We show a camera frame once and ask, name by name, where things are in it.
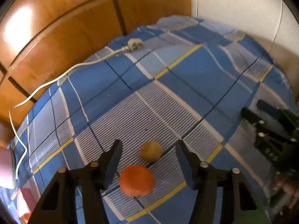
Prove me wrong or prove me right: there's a brown kiwi potato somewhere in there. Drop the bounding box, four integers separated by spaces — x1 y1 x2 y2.
139 141 163 162

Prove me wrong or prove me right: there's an orange tangerine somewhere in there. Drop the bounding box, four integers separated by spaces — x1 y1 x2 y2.
22 212 31 223
119 165 156 197

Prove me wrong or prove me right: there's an orange tangerine on cloth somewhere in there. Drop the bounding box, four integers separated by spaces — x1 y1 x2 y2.
119 165 156 197

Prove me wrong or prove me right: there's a blue plaid tablecloth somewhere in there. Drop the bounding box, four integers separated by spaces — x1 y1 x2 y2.
11 16 297 223

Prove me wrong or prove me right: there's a pink shallow tray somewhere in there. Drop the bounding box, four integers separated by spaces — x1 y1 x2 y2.
16 188 36 223

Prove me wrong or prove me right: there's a pink electric kettle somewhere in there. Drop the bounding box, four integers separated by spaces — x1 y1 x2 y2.
0 147 16 190

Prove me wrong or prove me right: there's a white power cable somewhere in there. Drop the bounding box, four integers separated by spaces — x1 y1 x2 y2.
9 37 144 180

